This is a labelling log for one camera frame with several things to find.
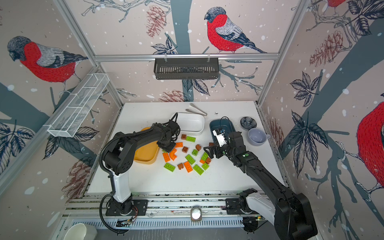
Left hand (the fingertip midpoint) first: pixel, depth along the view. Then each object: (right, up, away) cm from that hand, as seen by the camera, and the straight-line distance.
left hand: (167, 148), depth 94 cm
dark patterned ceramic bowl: (+56, +16, +13) cm, 60 cm away
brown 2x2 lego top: (+10, +7, +7) cm, 14 cm away
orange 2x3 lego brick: (+7, +2, +2) cm, 8 cm away
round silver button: (+19, -21, -31) cm, 42 cm away
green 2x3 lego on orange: (+24, -4, -4) cm, 24 cm away
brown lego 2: (+26, -6, -6) cm, 27 cm away
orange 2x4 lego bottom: (+14, -10, -6) cm, 18 cm away
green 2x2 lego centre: (+18, -2, -1) cm, 18 cm away
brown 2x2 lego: (+11, -1, +1) cm, 11 cm away
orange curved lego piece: (+4, -3, -2) cm, 5 cm away
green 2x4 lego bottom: (+20, -11, -8) cm, 24 cm away
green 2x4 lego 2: (+3, -10, -6) cm, 12 cm away
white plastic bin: (+14, +15, +15) cm, 26 cm away
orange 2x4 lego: (0, -5, -3) cm, 6 cm away
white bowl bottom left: (-33, -31, -28) cm, 54 cm away
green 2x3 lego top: (+15, +5, +7) cm, 17 cm away
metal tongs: (+18, +24, +24) cm, 38 cm away
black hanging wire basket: (+14, +55, +10) cm, 57 cm away
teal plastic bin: (+39, +15, +11) cm, 43 cm away
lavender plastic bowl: (+60, +7, +4) cm, 60 cm away
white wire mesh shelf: (-45, +23, -18) cm, 53 cm away
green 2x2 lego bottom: (+24, -9, -8) cm, 27 cm away
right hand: (+26, +4, -12) cm, 29 cm away
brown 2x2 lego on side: (+20, +1, +1) cm, 20 cm away
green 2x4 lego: (+15, -6, -4) cm, 16 cm away
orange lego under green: (+23, -7, -4) cm, 24 cm away
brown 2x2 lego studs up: (+28, +3, +1) cm, 28 cm away
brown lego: (+9, -9, -8) cm, 15 cm away
